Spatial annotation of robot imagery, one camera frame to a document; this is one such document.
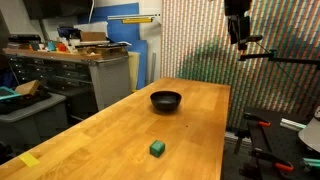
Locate black bowl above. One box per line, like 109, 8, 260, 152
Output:
150, 91, 182, 112

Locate blue foam board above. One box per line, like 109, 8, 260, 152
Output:
91, 3, 148, 89

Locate yellow sticky note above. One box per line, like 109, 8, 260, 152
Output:
19, 152, 40, 167

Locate cardboard box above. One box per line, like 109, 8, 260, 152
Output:
15, 80, 40, 96

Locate teal tray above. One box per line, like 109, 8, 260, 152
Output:
0, 86, 20, 100

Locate orange handled black clamp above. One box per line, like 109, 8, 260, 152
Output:
243, 112, 294, 172

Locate grey drawer cabinet workbench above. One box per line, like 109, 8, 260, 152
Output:
4, 47, 131, 119

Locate green block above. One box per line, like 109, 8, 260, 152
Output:
149, 140, 165, 158

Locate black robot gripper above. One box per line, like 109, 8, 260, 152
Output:
224, 0, 252, 44

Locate grey plastic bin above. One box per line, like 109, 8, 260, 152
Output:
0, 93, 69, 147

